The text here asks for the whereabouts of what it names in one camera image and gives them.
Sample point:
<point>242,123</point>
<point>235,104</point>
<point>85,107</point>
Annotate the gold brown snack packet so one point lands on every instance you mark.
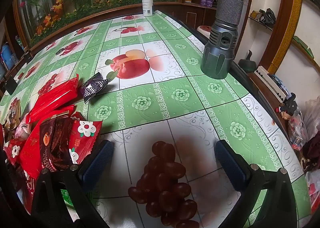
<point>12,115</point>

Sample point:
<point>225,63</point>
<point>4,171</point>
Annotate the green fruit-print tablecloth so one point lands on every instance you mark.
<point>175,98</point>

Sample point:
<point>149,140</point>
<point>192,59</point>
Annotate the long glossy red snack packet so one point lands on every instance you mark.
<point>55,98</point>

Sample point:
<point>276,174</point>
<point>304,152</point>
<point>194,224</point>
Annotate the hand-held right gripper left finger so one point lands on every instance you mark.
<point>100,165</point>

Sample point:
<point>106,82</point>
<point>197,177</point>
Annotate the red white-flower snack packet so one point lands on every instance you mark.
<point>13,150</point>
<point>30,183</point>
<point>85,130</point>

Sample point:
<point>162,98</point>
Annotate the clear plastic bag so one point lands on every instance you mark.
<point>301,123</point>

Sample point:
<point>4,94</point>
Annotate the black item on shelf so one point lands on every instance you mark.
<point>268,16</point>

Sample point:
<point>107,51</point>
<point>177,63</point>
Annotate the gold trimmed wooden shelf unit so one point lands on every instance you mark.
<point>287,30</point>

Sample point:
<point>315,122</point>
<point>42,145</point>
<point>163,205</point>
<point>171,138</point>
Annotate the dark brown snack packet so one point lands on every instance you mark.
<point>56,143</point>

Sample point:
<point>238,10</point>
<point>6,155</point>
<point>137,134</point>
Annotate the grey metal flashlight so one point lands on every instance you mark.
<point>225,18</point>

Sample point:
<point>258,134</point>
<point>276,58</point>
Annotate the small dark figurine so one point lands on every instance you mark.
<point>287,108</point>

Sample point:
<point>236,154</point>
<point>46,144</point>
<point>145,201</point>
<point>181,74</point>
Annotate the white red plastic bag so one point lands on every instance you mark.
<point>313,188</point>

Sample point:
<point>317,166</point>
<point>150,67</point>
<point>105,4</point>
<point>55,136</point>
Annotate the green snack packet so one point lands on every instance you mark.
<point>65,195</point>

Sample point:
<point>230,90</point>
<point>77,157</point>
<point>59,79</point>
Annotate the dark green pot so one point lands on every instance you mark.
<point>246,64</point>

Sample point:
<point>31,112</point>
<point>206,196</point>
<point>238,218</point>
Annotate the small yellow box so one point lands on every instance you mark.
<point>255,15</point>

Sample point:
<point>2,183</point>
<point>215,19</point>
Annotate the dark red cloth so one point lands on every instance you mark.
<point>313,150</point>

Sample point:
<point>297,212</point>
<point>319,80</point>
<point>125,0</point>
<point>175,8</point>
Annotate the purple black snack packet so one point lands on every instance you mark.
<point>92,88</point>

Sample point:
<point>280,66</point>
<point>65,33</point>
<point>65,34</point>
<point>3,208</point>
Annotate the long white box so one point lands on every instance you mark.
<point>270,84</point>

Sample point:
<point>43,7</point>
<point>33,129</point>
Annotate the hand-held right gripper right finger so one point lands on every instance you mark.
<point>228,165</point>

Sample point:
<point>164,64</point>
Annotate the pink snack packet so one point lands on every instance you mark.
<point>23,129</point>

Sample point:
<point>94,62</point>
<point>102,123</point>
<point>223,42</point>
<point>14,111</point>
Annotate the blue thermos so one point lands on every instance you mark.
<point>7,55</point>

